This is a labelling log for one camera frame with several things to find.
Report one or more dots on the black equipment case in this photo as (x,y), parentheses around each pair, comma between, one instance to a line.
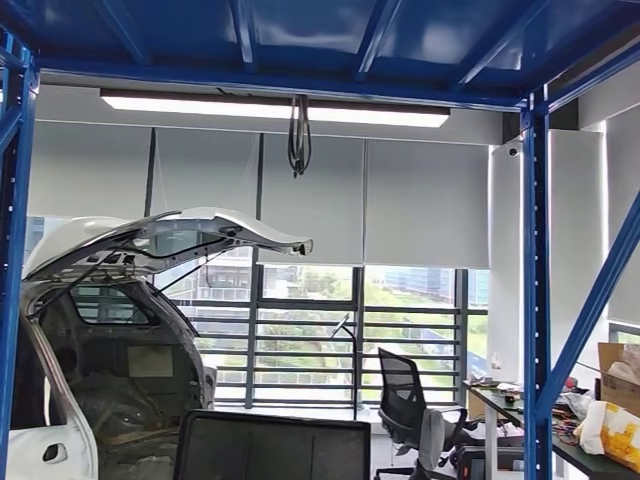
(480,465)

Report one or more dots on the grey jacket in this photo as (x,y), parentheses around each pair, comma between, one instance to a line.
(431,438)

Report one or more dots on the clear plastic bag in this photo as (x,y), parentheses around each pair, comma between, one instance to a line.
(577,405)

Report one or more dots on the dark window frame with railing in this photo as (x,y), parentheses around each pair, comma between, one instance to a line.
(251,344)

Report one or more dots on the black mesh office chair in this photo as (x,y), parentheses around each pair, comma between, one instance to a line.
(397,384)

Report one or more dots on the dark top work desk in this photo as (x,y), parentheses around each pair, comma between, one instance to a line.
(492,401)

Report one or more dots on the grey roller blind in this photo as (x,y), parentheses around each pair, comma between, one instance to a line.
(625,166)
(205,173)
(327,206)
(84,169)
(427,206)

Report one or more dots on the black panel part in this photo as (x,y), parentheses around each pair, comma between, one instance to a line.
(270,450)

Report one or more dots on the long ceiling light strip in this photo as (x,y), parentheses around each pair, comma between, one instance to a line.
(200,106)

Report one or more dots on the black floor stand round base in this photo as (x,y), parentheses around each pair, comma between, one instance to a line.
(355,378)

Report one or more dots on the white and yellow plastic bag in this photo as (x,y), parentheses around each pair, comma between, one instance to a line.
(602,430)

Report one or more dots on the printed cardboard box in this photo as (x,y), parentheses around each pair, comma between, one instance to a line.
(613,396)

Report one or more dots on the blue steel shelf rack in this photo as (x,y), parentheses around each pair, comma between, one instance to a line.
(536,265)

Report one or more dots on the white car body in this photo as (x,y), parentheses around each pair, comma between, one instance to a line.
(75,238)

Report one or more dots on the white security camera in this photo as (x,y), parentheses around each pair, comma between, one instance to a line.
(513,151)

